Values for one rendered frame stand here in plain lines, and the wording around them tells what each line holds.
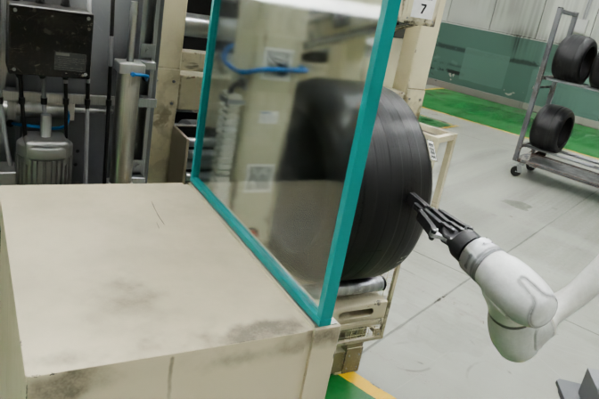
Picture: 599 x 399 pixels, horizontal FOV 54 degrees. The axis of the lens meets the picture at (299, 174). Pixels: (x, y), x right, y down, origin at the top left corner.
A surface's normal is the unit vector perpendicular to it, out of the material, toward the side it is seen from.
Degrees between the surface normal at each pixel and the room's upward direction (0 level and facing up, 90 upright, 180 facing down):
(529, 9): 90
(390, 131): 44
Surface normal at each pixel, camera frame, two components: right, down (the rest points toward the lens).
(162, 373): 0.47, 0.35
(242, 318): 0.17, -0.94
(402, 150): 0.48, -0.27
